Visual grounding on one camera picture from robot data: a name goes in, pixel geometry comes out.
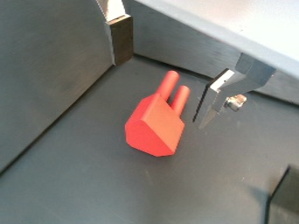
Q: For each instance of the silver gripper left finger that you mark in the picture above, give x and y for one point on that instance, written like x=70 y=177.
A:
x=119 y=30

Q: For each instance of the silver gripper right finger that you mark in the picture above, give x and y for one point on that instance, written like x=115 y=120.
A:
x=224 y=91

